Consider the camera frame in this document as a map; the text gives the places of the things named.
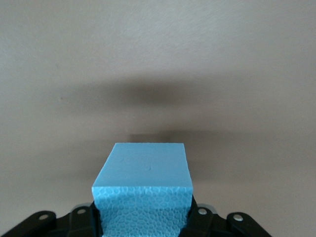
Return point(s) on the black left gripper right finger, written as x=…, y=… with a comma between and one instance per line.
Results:
x=207, y=224

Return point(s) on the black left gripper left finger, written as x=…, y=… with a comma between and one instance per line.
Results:
x=74, y=224

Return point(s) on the blue foam block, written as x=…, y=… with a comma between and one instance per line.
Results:
x=143, y=172

